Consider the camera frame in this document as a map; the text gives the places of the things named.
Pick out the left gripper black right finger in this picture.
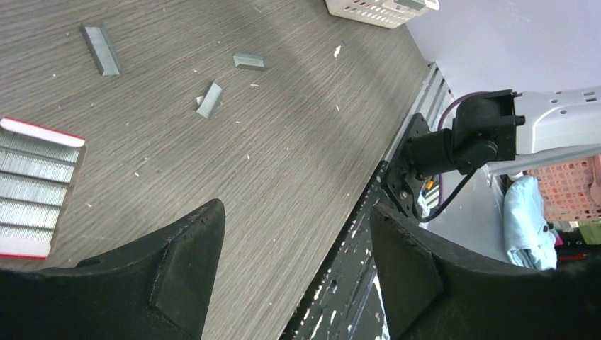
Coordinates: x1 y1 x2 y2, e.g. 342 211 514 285
370 203 600 339

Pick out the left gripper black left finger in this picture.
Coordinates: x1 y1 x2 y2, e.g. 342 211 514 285
1 199 225 339

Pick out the box of staples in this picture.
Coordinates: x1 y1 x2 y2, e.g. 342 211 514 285
1 116 86 259

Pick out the staple strip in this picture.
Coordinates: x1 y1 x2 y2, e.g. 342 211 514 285
232 52 267 72
196 82 224 119
80 23 123 76

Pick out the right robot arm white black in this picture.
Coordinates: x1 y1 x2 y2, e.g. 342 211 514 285
381 86 600 220

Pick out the light blue cloth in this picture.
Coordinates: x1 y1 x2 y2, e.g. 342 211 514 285
503 175 558 271

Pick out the pink plastic basket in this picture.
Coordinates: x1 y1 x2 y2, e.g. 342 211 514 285
525 157 600 222

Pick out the white plastic basket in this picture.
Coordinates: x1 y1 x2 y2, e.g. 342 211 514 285
325 0 440 29

